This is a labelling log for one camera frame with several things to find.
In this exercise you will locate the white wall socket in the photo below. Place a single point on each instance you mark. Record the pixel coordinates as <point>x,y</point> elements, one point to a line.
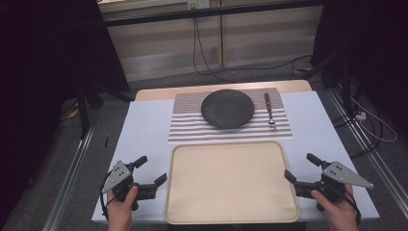
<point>198,4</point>

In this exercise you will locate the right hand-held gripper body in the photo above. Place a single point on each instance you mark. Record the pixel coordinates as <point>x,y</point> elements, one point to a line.
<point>340,173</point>

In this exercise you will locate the person's left hand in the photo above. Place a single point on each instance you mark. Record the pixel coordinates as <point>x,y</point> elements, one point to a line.
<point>120,211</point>

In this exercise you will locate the person's right hand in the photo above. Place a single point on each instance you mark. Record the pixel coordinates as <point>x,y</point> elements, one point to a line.
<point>338,215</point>

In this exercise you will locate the white plug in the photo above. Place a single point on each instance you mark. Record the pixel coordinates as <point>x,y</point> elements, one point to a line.
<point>360,115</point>

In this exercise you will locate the white table cover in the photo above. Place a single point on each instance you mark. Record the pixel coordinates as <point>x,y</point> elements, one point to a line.
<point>147,134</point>

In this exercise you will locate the black stand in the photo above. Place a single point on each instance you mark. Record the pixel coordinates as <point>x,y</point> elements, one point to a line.
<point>84,109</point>
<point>344,83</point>

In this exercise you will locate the beige tray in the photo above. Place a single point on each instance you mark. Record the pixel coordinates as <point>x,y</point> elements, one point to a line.
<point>229,186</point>

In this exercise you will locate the aluminium floor rail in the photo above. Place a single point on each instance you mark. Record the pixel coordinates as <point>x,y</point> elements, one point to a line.
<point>369,154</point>
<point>69,179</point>

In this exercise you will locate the striped placemat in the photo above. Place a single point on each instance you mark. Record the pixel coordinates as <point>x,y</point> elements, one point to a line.
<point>186,122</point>

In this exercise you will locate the dark round plate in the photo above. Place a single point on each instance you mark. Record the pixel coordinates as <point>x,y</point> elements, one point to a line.
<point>227,108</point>

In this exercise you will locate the black curtain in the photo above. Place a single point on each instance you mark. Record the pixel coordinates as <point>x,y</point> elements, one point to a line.
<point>365,48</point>
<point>45,57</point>

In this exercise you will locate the small black floor piece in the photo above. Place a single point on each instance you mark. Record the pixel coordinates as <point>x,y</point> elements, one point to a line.
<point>106,141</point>

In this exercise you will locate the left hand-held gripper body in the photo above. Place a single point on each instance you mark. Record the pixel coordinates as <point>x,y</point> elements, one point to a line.
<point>119,174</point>

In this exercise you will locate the black shelf bar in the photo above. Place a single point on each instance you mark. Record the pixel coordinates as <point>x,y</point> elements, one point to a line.
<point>205,13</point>

